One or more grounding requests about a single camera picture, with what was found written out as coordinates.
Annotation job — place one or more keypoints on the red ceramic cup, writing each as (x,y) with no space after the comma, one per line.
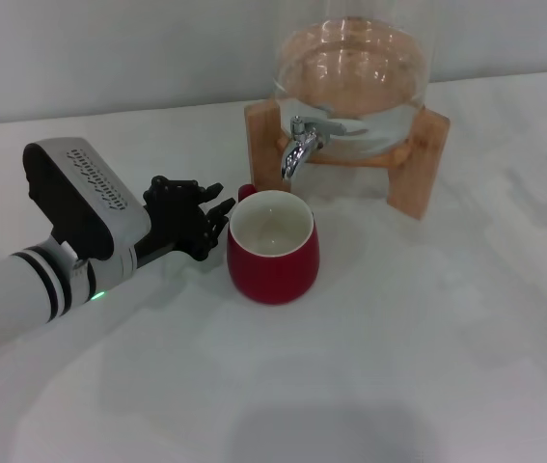
(273,275)

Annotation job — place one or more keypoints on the chrome faucet tap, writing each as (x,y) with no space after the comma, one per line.
(294,154)

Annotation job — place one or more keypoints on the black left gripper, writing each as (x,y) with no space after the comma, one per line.
(176,222)

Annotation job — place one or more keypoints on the wooden dispenser stand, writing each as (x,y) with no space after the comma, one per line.
(265,159)

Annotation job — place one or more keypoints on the glass drink dispenser jar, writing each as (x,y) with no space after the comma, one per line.
(350,67)

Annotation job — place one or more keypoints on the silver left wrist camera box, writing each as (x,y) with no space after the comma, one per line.
(85,193)

